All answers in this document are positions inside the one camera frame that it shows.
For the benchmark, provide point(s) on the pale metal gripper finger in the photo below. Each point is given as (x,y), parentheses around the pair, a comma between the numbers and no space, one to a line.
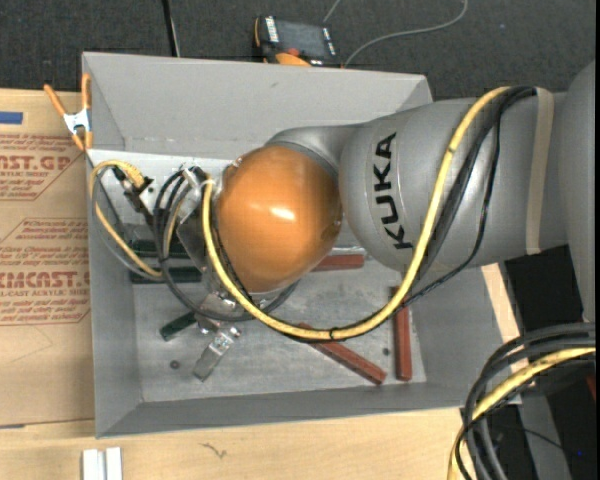
(225,330)
(211,360)

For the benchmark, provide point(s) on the grey metal bin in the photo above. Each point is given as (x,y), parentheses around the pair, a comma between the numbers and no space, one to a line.
(280,103)

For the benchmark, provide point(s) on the black cylinder on white bracket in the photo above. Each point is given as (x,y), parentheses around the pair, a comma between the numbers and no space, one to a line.
(139,195)

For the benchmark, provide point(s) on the dark green flat block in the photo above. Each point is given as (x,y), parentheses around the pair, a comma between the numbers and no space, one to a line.
(142,240)
(177,326)
(150,276)

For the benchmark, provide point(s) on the brown cardboard board, red print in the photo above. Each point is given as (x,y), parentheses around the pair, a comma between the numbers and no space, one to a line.
(40,358)

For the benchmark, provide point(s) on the red-brown flat block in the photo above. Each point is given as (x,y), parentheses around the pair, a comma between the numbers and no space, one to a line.
(341,262)
(403,348)
(355,360)

